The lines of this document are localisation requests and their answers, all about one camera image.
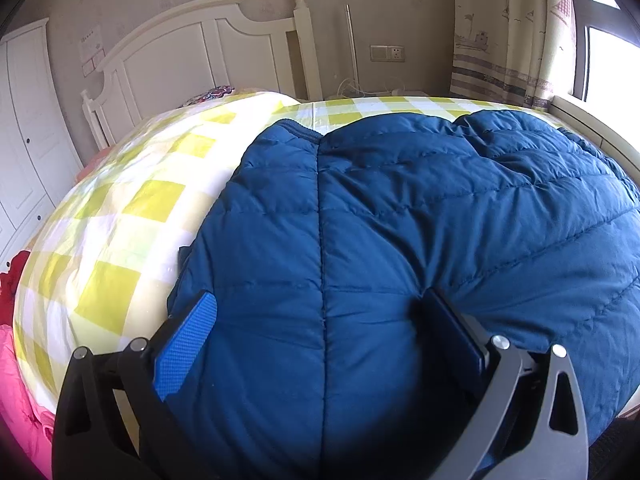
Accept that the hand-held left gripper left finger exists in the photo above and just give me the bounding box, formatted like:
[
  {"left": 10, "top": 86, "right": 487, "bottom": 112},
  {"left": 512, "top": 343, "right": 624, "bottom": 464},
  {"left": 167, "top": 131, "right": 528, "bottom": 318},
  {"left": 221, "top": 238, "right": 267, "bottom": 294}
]
[{"left": 51, "top": 290, "right": 219, "bottom": 480}]

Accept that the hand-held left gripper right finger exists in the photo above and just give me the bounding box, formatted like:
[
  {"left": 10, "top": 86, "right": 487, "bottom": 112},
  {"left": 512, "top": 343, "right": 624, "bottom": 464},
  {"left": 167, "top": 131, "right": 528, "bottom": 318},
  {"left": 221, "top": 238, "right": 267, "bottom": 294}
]
[{"left": 422, "top": 288, "right": 589, "bottom": 480}]

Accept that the blue down jacket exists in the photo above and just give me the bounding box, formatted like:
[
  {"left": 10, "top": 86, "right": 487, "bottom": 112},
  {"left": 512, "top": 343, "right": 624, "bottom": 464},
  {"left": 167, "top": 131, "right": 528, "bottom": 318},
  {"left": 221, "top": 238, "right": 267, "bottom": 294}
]
[{"left": 165, "top": 109, "right": 640, "bottom": 480}]

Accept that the yellow checked bed sheet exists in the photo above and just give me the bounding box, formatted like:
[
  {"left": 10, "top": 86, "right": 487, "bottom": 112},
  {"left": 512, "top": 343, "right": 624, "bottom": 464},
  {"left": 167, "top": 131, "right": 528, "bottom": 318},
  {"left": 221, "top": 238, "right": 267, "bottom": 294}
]
[{"left": 12, "top": 91, "right": 553, "bottom": 461}]

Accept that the pink cloth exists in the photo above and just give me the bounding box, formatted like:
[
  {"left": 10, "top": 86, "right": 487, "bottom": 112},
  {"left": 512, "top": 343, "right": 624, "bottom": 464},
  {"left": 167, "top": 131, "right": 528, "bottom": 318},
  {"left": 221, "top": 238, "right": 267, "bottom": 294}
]
[{"left": 0, "top": 322, "right": 57, "bottom": 480}]

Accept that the red cloth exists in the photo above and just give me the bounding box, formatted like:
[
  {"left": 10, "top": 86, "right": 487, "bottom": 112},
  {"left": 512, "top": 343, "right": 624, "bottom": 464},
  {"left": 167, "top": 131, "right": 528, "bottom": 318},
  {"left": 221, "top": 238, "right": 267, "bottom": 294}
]
[{"left": 0, "top": 251, "right": 32, "bottom": 332}]

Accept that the white nightstand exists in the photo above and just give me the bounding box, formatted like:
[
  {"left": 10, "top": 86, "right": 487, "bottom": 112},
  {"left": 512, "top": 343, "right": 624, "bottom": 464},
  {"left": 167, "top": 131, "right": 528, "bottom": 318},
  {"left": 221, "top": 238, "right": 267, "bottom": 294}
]
[{"left": 324, "top": 86, "right": 432, "bottom": 102}]

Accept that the red patterned pillow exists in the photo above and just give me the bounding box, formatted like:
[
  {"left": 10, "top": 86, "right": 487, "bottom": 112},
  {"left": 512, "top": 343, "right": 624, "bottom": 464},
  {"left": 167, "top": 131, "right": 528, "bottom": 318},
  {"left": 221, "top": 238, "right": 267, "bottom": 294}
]
[{"left": 180, "top": 85, "right": 236, "bottom": 107}]

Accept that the white window ledge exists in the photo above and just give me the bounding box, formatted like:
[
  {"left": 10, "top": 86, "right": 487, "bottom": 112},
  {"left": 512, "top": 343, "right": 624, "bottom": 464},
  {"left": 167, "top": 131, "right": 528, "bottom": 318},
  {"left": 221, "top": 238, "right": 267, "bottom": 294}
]
[{"left": 549, "top": 94, "right": 640, "bottom": 157}]

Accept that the white wardrobe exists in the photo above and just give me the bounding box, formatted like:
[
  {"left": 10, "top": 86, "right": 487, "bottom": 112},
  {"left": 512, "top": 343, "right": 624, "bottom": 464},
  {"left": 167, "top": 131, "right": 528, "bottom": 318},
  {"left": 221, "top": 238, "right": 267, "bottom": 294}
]
[{"left": 0, "top": 16, "right": 87, "bottom": 272}]

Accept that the white wooden headboard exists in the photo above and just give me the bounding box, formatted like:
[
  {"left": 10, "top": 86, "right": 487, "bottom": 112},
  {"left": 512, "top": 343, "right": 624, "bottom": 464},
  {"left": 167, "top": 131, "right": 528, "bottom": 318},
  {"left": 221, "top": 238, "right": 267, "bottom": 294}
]
[{"left": 81, "top": 0, "right": 324, "bottom": 150}]

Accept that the boat print curtain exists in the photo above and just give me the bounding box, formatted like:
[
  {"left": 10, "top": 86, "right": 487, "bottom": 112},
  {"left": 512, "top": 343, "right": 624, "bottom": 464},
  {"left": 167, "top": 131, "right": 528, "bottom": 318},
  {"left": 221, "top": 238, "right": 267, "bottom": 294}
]
[{"left": 450, "top": 0, "right": 577, "bottom": 112}]

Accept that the thin metal pole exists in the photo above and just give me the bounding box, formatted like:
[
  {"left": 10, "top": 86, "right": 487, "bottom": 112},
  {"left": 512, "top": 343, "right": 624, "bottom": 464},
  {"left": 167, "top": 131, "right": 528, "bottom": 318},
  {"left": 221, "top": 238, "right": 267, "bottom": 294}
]
[{"left": 343, "top": 5, "right": 362, "bottom": 97}]

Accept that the window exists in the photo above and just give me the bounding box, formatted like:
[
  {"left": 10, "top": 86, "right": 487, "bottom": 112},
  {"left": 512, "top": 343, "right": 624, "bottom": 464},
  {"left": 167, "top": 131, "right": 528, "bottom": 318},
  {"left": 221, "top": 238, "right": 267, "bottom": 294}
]
[{"left": 570, "top": 0, "right": 640, "bottom": 113}]

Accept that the white charging cable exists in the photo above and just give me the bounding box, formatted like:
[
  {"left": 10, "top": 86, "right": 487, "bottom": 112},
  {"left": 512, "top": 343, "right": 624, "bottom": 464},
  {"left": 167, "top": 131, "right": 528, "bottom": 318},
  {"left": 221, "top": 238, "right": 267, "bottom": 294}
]
[
  {"left": 334, "top": 76, "right": 373, "bottom": 98},
  {"left": 372, "top": 77, "right": 407, "bottom": 96}
]

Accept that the wall socket plate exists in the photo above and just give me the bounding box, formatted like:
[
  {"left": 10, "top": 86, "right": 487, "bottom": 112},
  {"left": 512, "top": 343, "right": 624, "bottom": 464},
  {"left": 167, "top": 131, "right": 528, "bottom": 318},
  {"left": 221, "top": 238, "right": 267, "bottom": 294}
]
[{"left": 370, "top": 44, "right": 405, "bottom": 63}]

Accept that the paper sheet on wall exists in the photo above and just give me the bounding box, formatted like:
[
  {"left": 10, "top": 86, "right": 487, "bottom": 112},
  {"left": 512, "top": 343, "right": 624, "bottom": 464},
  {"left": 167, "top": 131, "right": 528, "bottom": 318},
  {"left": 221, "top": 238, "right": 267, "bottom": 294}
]
[{"left": 79, "top": 24, "right": 107, "bottom": 78}]

